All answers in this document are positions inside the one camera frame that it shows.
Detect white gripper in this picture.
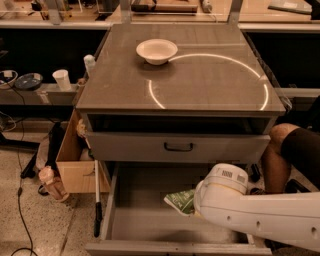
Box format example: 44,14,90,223
194,163,248,216

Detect green jalapeno chip bag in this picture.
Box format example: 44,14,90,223
164,189,195,216

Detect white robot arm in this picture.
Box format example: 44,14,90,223
194,163,320,252

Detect grey drawer cabinet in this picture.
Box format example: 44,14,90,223
75,22,286,164

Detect open grey bottom drawer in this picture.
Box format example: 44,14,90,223
86,163,272,256

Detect person's bare leg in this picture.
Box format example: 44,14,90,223
260,123,320,195

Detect black office chair base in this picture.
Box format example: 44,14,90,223
250,164,309,195

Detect white stick with black grip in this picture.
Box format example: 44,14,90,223
94,160,102,238

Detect white paper bowl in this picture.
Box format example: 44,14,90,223
136,39,178,65

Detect wooden box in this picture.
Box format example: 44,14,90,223
56,110,96,193

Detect pink water bottle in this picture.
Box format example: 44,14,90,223
38,166,69,202

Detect white plastic bottle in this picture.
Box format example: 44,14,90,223
83,54,96,76

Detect white paper cup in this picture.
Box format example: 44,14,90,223
52,69,71,91

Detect dark blue plate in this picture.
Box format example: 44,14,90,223
15,73,43,90

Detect white bowl on shelf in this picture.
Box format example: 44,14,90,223
0,70,18,89

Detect grey drawer with black handle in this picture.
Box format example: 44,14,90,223
87,132,270,164

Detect black floor cable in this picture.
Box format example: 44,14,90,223
0,79,39,256

